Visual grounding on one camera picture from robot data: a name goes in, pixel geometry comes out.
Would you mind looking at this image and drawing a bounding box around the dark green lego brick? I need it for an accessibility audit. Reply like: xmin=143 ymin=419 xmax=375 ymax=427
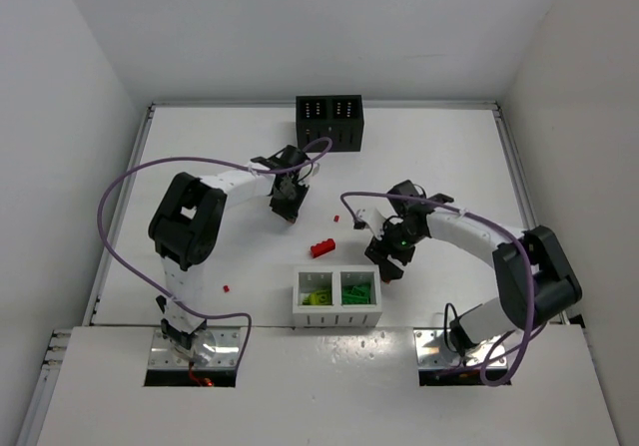
xmin=341 ymin=283 xmax=371 ymax=305

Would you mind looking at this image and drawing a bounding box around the white two-compartment container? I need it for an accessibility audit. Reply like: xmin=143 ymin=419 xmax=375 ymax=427
xmin=292 ymin=265 xmax=382 ymax=328

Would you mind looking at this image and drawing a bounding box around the red long lego brick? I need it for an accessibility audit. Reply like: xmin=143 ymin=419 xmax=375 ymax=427
xmin=310 ymin=238 xmax=336 ymax=258

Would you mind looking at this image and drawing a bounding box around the lime lego brick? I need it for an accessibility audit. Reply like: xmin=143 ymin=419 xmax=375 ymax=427
xmin=305 ymin=290 xmax=332 ymax=306
xmin=315 ymin=290 xmax=331 ymax=305

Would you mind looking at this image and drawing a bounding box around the lime lego brick top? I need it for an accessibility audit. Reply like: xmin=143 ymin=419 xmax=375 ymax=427
xmin=305 ymin=290 xmax=332 ymax=306

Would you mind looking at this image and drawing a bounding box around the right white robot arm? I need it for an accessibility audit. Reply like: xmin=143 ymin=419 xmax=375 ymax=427
xmin=354 ymin=180 xmax=583 ymax=355

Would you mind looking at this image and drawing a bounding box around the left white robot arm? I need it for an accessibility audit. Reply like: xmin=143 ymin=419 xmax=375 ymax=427
xmin=148 ymin=146 xmax=314 ymax=353

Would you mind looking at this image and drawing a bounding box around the black two-compartment container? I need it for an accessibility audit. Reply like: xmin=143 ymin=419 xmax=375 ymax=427
xmin=296 ymin=95 xmax=364 ymax=153

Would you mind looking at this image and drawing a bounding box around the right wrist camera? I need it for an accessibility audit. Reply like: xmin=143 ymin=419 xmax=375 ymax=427
xmin=353 ymin=208 xmax=386 ymax=239

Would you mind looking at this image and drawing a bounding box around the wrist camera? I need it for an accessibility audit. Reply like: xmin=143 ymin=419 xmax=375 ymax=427
xmin=298 ymin=163 xmax=320 ymax=186
xmin=353 ymin=208 xmax=386 ymax=239

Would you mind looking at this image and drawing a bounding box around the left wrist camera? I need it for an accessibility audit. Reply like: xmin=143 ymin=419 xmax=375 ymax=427
xmin=298 ymin=163 xmax=320 ymax=186

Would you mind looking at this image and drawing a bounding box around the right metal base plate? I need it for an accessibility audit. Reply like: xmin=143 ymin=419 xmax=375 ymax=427
xmin=413 ymin=328 xmax=499 ymax=371

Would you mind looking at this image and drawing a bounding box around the metal base plate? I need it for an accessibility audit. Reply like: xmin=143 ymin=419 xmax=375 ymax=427
xmin=148 ymin=328 xmax=241 ymax=371
xmin=413 ymin=328 xmax=499 ymax=371

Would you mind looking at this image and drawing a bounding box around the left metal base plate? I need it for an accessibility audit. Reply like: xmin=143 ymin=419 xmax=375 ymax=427
xmin=148 ymin=328 xmax=241 ymax=371

